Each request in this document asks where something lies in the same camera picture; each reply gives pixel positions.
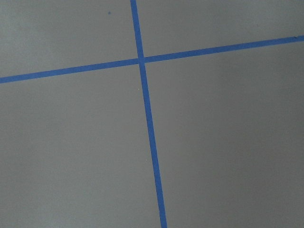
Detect blue tape grid lines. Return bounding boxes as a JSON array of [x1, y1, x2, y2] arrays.
[[0, 0, 304, 228]]

